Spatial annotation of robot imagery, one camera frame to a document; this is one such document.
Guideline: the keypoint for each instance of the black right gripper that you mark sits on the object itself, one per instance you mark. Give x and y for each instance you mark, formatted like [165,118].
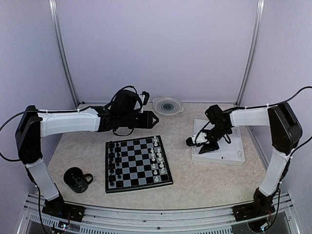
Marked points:
[209,147]

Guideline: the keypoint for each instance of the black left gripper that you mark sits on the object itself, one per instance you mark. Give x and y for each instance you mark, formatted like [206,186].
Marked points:
[145,125]

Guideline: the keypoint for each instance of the white plastic tray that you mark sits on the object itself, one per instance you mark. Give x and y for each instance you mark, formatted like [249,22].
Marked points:
[229,154]

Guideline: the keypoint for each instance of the white chess bishop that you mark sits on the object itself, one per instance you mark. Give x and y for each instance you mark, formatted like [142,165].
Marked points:
[159,152]

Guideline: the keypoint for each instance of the black and grey chessboard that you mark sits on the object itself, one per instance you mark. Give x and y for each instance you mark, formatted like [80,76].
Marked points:
[128,165]

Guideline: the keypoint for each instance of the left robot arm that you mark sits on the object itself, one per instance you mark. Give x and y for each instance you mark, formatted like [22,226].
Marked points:
[36,124]

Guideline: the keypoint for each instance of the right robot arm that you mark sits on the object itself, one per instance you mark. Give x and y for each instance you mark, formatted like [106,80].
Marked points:
[285,130]

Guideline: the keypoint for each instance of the grey swirl ceramic plate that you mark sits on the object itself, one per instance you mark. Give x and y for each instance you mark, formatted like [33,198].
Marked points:
[167,106]

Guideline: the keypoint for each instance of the black mug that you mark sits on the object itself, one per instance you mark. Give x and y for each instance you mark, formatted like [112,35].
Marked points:
[77,180]

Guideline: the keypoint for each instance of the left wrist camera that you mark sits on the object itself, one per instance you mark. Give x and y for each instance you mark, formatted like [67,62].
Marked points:
[144,97]

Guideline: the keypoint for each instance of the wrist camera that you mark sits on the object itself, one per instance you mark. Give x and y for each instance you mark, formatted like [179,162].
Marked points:
[197,139]
[144,97]

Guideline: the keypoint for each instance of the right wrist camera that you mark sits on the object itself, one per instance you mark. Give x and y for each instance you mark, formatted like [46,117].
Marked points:
[197,139]

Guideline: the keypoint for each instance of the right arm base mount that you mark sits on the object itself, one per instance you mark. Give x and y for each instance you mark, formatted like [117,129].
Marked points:
[250,210]

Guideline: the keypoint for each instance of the aluminium front rail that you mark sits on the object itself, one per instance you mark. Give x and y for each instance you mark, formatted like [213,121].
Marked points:
[104,220]

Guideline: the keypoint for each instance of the right aluminium frame post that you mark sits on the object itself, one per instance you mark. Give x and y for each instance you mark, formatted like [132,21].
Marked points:
[252,51]

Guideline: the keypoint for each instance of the aluminium frame post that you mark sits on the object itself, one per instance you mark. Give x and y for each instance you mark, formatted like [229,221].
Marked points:
[252,51]
[62,53]

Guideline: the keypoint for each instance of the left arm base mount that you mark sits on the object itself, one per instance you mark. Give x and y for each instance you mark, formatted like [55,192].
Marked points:
[63,210]

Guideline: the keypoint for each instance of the left aluminium frame post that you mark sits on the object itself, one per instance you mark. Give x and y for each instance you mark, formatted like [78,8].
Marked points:
[62,53]

